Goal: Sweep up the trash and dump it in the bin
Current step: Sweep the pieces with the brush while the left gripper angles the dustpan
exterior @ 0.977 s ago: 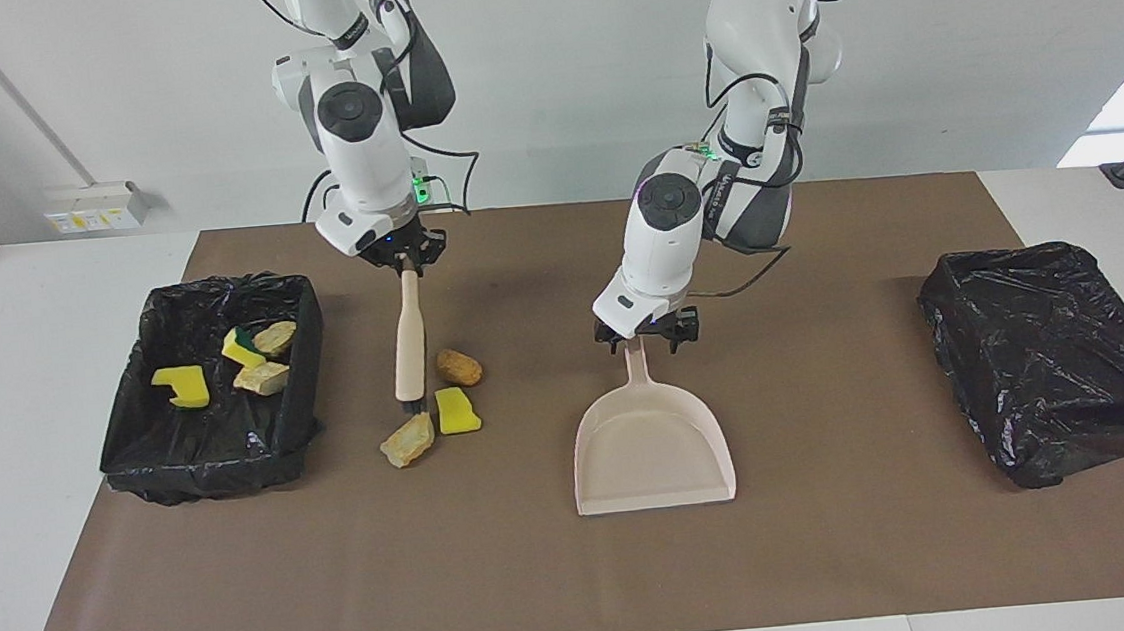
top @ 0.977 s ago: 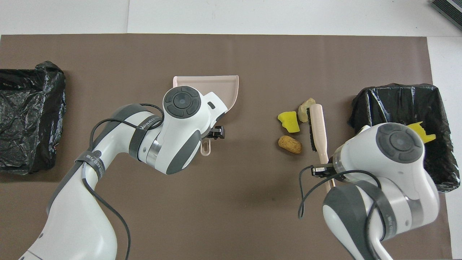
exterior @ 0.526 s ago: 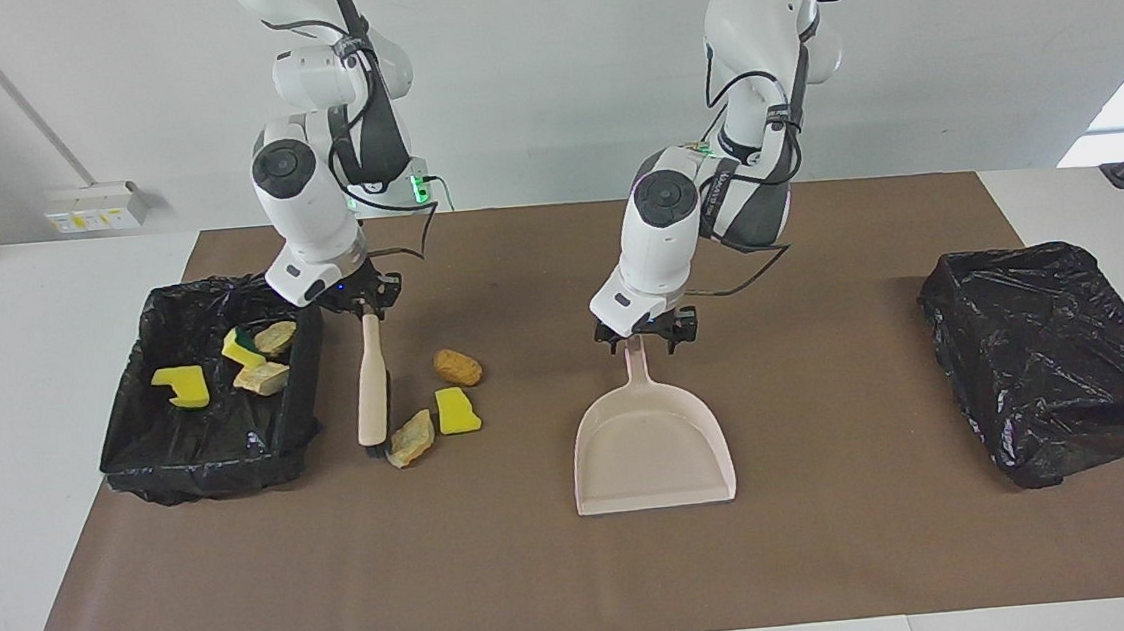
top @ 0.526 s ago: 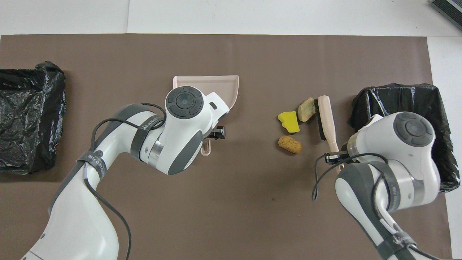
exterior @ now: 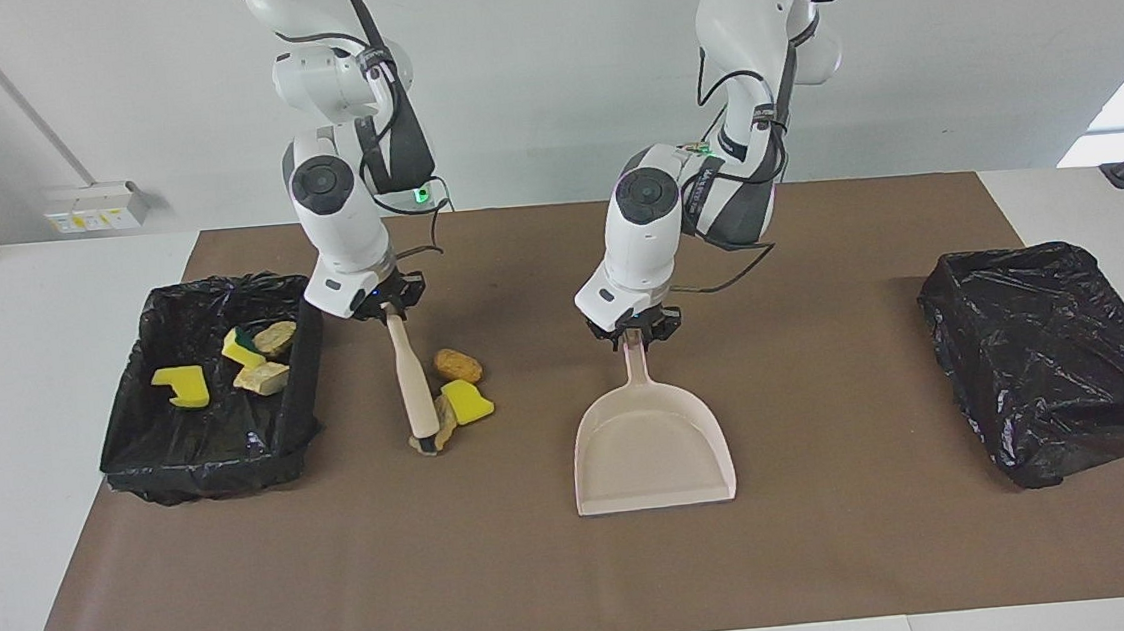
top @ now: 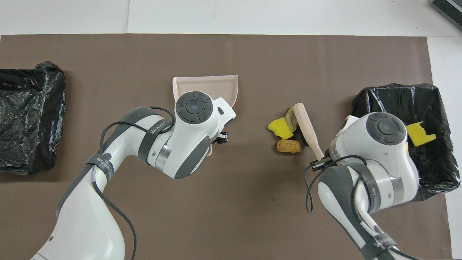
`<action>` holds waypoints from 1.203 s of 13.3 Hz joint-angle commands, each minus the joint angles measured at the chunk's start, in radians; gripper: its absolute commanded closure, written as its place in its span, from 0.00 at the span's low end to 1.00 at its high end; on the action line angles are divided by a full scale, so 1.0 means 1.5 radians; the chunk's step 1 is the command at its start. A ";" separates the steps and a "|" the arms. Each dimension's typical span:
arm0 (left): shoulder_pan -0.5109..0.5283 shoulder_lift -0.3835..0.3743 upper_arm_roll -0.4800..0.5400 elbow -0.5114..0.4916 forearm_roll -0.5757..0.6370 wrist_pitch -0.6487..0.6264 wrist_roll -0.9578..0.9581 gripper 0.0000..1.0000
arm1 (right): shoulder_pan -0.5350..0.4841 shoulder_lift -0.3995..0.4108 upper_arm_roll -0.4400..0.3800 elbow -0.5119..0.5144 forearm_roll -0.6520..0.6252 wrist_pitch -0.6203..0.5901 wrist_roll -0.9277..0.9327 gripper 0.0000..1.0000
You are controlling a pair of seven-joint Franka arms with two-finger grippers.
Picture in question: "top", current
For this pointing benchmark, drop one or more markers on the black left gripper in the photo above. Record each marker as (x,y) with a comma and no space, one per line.
(221,138)

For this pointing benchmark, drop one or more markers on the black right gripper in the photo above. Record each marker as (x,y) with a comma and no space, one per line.
(323,163)

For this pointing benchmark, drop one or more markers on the brown bread roll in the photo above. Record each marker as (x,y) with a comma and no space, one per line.
(288,146)

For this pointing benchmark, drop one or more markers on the pink brush with black bristles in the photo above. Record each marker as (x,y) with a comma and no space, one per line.
(305,122)

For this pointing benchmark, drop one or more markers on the beige bread chunk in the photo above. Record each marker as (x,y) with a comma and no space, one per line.
(291,118)

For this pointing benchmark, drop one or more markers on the pink plastic dustpan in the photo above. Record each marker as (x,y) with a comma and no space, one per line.
(205,85)

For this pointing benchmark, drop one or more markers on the notched yellow sponge piece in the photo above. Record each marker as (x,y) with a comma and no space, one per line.
(418,134)

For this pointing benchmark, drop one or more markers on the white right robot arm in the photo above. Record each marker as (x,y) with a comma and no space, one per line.
(389,155)

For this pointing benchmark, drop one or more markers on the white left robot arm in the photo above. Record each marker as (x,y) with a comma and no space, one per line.
(191,137)

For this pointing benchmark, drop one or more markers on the black bag lined bin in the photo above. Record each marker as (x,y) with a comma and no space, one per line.
(32,94)
(433,166)

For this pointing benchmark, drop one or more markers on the brown table mat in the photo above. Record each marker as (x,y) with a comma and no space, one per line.
(252,57)

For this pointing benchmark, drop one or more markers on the grey ribbed device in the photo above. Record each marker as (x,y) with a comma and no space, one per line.
(451,9)

